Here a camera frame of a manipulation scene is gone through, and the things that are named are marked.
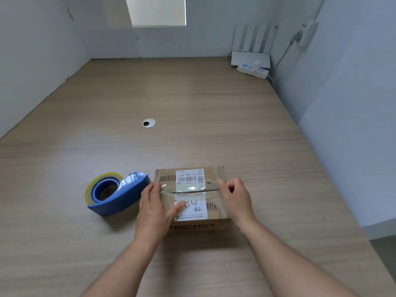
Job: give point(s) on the person's left hand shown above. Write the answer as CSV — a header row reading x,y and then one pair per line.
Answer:
x,y
151,219

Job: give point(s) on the person's right hand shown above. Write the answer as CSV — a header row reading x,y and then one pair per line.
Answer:
x,y
239,204

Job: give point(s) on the blue tape dispenser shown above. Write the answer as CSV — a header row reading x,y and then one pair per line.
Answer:
x,y
130,194

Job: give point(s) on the black-lettered cardboard box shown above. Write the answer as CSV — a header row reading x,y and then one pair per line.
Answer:
x,y
213,176

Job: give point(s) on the clear yellowish tape roll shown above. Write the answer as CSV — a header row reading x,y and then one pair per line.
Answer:
x,y
88,191

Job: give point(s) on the person's left forearm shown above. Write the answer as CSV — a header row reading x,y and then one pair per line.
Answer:
x,y
120,272

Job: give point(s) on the person's right forearm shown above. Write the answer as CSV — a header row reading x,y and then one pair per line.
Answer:
x,y
294,266

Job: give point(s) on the round silver desk grommet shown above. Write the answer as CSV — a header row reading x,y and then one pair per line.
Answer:
x,y
152,121

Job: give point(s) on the white power strip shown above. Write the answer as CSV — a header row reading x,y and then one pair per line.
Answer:
x,y
261,73

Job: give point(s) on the white router with antennas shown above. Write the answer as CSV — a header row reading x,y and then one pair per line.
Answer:
x,y
249,58

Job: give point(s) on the white foam partition board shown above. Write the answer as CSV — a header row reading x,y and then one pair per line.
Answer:
x,y
37,64

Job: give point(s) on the bright window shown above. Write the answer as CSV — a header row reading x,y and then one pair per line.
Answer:
x,y
157,10

